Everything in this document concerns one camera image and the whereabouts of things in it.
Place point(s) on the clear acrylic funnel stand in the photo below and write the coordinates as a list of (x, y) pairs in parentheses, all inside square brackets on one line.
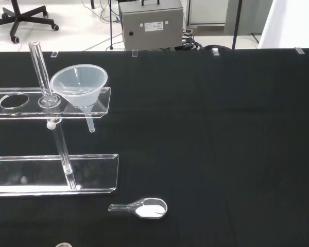
[(98, 180)]

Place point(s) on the glass weighing funnel with powder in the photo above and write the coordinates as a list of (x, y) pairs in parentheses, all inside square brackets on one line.
[(149, 209)]

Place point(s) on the clear cloth clip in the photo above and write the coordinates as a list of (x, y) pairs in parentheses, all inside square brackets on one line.
[(54, 53), (134, 53), (299, 50), (215, 51)]

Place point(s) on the black bench cloth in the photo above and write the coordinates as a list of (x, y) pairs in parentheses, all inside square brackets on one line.
[(221, 154)]

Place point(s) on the thin black tripod leg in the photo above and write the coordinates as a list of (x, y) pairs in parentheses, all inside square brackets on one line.
[(110, 25)]

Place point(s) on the grey metal control box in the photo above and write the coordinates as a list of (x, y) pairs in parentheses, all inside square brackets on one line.
[(149, 15)]

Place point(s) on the black upright pole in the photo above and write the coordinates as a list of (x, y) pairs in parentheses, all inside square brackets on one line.
[(237, 25)]

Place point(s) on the white panel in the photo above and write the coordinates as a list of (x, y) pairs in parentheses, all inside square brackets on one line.
[(293, 23)]

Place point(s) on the black office chair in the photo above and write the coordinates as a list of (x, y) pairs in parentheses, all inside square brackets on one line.
[(15, 23)]

